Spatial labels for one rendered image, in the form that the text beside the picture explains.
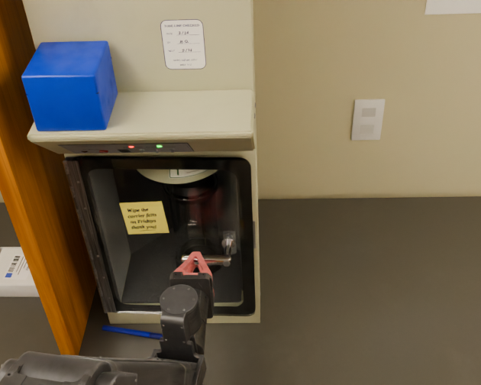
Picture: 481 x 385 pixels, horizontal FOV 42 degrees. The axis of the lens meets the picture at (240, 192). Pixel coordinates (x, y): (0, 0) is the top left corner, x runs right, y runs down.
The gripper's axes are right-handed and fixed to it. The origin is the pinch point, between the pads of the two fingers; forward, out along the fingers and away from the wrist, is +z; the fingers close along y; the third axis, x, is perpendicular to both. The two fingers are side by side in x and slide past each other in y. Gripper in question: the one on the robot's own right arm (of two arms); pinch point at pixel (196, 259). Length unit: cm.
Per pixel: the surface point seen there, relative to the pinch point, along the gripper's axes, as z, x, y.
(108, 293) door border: 4.6, 19.4, -14.8
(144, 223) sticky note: 4.4, 9.3, 4.6
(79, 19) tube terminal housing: 6.1, 13.7, 42.8
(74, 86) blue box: -4.7, 12.8, 38.3
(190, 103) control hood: 2.3, -1.5, 31.0
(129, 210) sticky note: 4.5, 11.6, 7.7
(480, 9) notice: 50, -57, 23
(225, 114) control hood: -0.7, -6.9, 31.0
